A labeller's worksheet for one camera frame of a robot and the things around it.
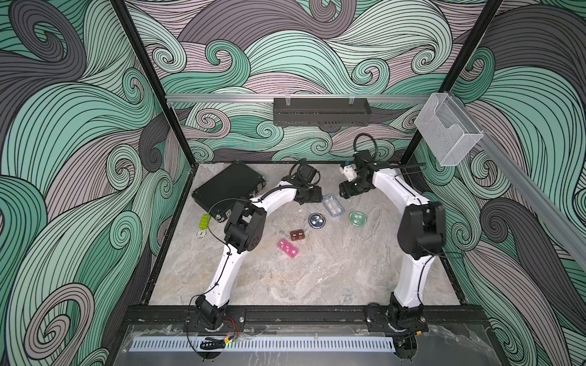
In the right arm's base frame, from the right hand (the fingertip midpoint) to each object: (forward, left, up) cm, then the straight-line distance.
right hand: (346, 190), depth 95 cm
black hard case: (+9, +50, -4) cm, 51 cm away
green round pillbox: (-8, -5, -10) cm, 14 cm away
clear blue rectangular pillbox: (-1, +5, -9) cm, 11 cm away
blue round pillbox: (-9, +13, -10) cm, 18 cm away
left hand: (+1, +12, -3) cm, 12 cm away
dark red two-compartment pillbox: (-16, +21, -9) cm, 28 cm away
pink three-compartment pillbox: (-20, +27, -9) cm, 35 cm away
